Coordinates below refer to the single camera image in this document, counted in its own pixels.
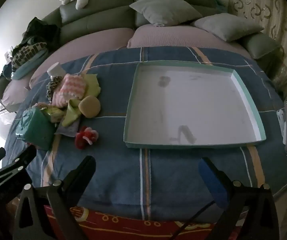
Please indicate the pink white striped cloth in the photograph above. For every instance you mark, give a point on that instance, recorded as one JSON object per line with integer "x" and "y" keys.
{"x": 73, "y": 86}

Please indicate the teal cloth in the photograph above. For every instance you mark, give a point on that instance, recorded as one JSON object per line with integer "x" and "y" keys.
{"x": 28, "y": 67}

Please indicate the teal plastic packet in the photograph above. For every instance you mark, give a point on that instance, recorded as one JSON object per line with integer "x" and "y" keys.
{"x": 33, "y": 130}

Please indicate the blue plaid blanket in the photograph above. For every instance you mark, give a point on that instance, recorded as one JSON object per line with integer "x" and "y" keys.
{"x": 158, "y": 175}

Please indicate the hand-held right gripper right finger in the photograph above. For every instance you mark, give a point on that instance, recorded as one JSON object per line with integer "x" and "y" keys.
{"x": 213, "y": 182}

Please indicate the red printed cloth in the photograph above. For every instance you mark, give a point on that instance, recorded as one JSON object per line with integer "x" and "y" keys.
{"x": 133, "y": 230}

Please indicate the beige patterned curtain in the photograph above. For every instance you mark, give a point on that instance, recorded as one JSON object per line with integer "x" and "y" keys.
{"x": 271, "y": 10}

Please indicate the green bolster cushion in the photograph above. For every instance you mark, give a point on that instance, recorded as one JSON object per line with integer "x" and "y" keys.
{"x": 261, "y": 45}

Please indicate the grey-green sofa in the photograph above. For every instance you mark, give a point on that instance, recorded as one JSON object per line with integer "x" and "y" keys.
{"x": 96, "y": 40}

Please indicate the round yellow sponge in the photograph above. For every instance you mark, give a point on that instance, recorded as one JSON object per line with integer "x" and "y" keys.
{"x": 89, "y": 106}

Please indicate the yellow green cloth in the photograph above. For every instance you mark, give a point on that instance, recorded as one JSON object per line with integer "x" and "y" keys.
{"x": 92, "y": 85}

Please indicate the large grey pillow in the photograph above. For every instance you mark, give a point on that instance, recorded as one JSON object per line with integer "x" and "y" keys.
{"x": 163, "y": 7}

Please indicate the teal shallow cardboard box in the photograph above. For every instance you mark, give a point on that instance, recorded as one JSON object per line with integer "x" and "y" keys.
{"x": 196, "y": 105}

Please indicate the pile of clothes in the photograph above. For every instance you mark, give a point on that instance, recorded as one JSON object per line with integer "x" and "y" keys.
{"x": 43, "y": 32}

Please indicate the red white scrunchie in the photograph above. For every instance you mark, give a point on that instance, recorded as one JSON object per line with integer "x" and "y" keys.
{"x": 83, "y": 138}

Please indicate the dark patterned knit cloth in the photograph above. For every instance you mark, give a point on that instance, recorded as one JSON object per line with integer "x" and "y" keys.
{"x": 28, "y": 52}

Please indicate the pale pink fluffy cloth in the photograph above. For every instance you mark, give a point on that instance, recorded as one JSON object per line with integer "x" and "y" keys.
{"x": 58, "y": 100}

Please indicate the green padded headboard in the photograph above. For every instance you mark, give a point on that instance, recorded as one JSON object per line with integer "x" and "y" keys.
{"x": 96, "y": 15}

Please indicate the pale grey pillow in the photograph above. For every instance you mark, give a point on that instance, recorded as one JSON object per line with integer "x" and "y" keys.
{"x": 228, "y": 26}

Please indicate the green tissue pack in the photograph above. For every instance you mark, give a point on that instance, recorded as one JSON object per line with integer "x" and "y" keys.
{"x": 54, "y": 112}

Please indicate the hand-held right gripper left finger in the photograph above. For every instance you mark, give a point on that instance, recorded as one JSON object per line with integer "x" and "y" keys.
{"x": 83, "y": 172}

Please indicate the leopard print scrunchie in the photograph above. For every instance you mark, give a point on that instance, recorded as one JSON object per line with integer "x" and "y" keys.
{"x": 53, "y": 82}

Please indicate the white plastic bottle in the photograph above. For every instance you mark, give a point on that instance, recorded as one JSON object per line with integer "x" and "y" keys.
{"x": 54, "y": 70}

